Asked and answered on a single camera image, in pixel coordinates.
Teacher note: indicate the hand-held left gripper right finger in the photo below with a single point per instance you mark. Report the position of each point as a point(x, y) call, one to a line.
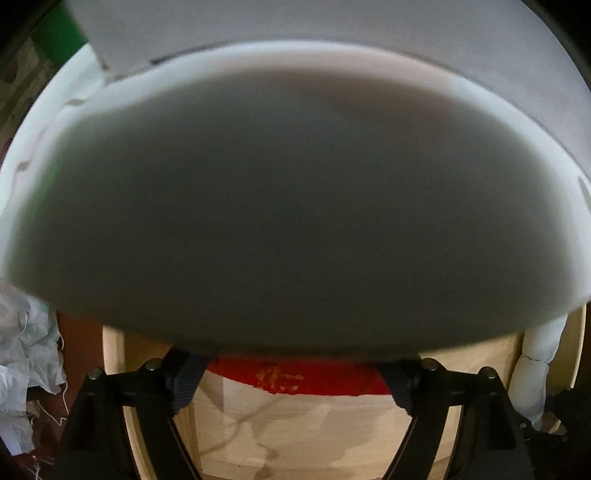
point(398, 385)

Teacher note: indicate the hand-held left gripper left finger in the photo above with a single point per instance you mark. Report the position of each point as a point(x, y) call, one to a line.
point(189, 378)

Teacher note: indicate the red underwear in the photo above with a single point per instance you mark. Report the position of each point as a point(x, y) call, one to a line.
point(323, 378)

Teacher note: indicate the wooden drawer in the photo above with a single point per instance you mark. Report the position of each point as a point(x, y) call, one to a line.
point(300, 438)

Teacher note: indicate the cream rolled sock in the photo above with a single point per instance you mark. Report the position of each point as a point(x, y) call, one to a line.
point(538, 364)

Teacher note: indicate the white crumpled cloth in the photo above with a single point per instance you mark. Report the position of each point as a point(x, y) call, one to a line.
point(27, 350)

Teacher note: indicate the green foam mat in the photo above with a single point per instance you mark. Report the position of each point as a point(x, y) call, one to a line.
point(64, 27)

